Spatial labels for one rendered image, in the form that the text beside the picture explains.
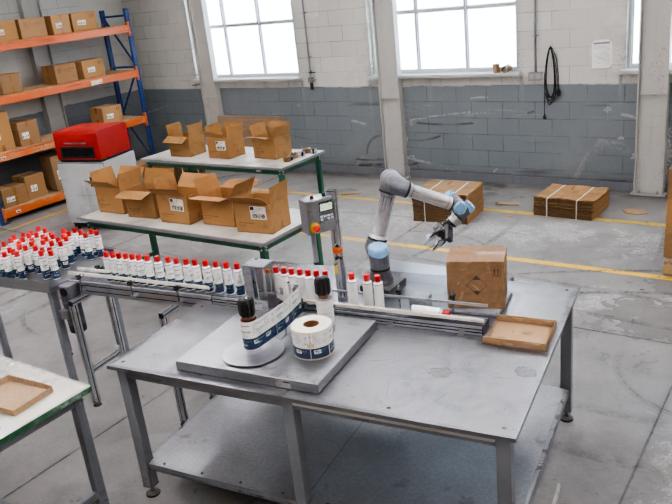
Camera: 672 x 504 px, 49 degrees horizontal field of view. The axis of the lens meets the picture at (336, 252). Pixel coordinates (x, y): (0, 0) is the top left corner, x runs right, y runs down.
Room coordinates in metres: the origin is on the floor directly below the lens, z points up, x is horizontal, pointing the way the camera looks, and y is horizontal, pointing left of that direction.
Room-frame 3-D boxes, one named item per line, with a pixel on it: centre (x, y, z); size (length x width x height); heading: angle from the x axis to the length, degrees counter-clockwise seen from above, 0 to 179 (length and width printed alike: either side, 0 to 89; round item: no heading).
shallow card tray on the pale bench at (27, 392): (3.21, 1.66, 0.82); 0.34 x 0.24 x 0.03; 59
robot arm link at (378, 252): (3.97, -0.24, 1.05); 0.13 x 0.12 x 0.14; 4
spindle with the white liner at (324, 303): (3.41, 0.09, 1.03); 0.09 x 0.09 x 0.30
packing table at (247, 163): (8.51, 1.12, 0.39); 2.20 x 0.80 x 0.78; 54
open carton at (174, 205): (6.06, 1.25, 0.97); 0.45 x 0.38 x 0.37; 146
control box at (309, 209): (3.82, 0.07, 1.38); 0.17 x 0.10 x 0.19; 117
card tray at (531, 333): (3.22, -0.86, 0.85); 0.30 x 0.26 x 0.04; 62
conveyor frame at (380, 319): (3.69, 0.02, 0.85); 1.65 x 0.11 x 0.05; 62
